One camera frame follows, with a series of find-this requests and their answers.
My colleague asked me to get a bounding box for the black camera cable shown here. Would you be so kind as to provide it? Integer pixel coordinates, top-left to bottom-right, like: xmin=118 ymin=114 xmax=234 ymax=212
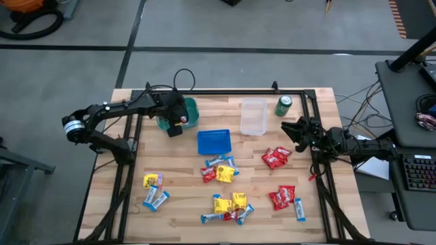
xmin=172 ymin=67 xmax=197 ymax=93

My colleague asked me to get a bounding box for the black floor cable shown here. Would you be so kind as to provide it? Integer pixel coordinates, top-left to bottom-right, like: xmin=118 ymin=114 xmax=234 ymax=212
xmin=335 ymin=80 xmax=392 ymax=137

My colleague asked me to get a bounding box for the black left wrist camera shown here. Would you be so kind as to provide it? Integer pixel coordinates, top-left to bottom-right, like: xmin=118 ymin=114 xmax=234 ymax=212
xmin=167 ymin=125 xmax=184 ymax=138

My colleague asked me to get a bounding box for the black mat with hazard edge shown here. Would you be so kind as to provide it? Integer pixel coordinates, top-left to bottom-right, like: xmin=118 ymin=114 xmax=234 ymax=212
xmin=388 ymin=0 xmax=436 ymax=40

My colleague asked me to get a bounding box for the black coiled cable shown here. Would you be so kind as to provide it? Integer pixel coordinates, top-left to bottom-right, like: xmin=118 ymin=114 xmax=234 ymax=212
xmin=415 ymin=93 xmax=436 ymax=115

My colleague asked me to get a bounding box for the orange vacuum cleaner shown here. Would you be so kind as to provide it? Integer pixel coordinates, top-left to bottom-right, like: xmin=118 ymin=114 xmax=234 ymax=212
xmin=8 ymin=0 xmax=47 ymax=34

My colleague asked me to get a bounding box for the grey metal foot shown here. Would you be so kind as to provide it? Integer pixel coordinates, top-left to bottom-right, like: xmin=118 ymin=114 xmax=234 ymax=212
xmin=62 ymin=0 xmax=80 ymax=20

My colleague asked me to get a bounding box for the blue plastic mesh basket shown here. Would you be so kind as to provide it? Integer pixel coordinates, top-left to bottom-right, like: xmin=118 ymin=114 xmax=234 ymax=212
xmin=197 ymin=129 xmax=233 ymax=156

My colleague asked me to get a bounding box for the clear plastic container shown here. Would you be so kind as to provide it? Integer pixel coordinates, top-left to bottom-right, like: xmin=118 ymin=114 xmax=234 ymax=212
xmin=239 ymin=97 xmax=269 ymax=137

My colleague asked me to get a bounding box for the backlit rainbow keyboard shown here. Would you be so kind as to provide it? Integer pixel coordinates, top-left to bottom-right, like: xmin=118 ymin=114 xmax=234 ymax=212
xmin=401 ymin=153 xmax=436 ymax=193

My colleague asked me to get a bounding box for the black desktop device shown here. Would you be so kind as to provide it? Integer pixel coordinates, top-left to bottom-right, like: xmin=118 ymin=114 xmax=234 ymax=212
xmin=418 ymin=62 xmax=436 ymax=92

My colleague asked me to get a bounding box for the black vacuum hose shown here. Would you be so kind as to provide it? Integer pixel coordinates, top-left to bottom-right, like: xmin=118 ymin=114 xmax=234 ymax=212
xmin=0 ymin=8 xmax=65 ymax=41

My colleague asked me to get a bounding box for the white paper sheet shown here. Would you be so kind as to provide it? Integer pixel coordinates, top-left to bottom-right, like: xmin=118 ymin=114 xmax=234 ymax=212
xmin=354 ymin=134 xmax=390 ymax=181

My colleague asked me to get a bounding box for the black metal table frame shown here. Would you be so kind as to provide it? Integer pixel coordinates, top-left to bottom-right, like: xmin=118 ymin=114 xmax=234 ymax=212
xmin=73 ymin=81 xmax=371 ymax=245

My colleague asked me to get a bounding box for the teal plastic bin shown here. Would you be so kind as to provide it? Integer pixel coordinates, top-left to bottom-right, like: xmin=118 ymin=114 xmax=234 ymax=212
xmin=155 ymin=97 xmax=200 ymax=132

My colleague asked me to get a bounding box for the green Sprite can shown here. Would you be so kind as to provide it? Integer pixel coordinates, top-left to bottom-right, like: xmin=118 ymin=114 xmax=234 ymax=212
xmin=274 ymin=95 xmax=294 ymax=118

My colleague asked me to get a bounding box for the yellow Sour Patch pack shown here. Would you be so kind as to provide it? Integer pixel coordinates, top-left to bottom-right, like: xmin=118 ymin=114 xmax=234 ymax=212
xmin=215 ymin=165 xmax=236 ymax=184
xmin=232 ymin=192 xmax=248 ymax=211
xmin=213 ymin=197 xmax=234 ymax=215
xmin=142 ymin=172 xmax=164 ymax=190

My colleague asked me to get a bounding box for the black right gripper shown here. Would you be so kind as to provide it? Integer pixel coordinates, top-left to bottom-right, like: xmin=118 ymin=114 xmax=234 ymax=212
xmin=281 ymin=116 xmax=328 ymax=153

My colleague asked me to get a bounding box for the black diagonal pole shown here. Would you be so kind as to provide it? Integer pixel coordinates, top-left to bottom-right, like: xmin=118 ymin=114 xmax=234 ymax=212
xmin=388 ymin=26 xmax=436 ymax=74

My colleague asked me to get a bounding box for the pink patterned pouch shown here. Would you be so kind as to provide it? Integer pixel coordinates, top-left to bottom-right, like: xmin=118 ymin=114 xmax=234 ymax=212
xmin=414 ymin=112 xmax=436 ymax=131

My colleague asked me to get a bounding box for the grey desk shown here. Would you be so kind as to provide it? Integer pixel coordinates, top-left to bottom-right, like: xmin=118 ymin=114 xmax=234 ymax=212
xmin=390 ymin=146 xmax=436 ymax=232
xmin=375 ymin=59 xmax=436 ymax=148

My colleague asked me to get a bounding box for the dark grey metal table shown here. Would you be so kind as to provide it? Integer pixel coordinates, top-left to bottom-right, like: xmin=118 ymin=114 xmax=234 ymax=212
xmin=0 ymin=135 xmax=57 ymax=244

